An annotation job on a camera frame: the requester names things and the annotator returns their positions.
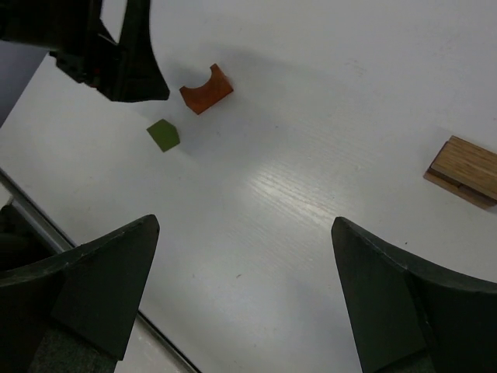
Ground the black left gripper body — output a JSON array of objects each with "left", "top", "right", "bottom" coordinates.
[{"left": 1, "top": 1, "right": 127, "bottom": 85}]

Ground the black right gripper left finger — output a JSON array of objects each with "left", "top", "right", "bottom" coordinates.
[{"left": 0, "top": 214, "right": 160, "bottom": 373}]

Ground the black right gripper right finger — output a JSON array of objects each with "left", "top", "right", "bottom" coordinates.
[{"left": 331, "top": 217, "right": 496, "bottom": 372}]

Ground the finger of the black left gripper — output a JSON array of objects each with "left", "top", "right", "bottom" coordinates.
[{"left": 92, "top": 1, "right": 170, "bottom": 103}]

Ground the green triangular wood block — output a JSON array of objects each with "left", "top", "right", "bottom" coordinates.
[{"left": 147, "top": 119, "right": 180, "bottom": 152}]

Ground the orange arch wood block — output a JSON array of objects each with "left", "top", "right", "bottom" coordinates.
[{"left": 179, "top": 64, "right": 234, "bottom": 115}]

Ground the light oak rectangular block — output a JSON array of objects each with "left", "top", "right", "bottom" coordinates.
[{"left": 428, "top": 136, "right": 496, "bottom": 200}]

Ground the walnut base block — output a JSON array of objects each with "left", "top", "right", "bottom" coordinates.
[{"left": 423, "top": 169, "right": 496, "bottom": 210}]

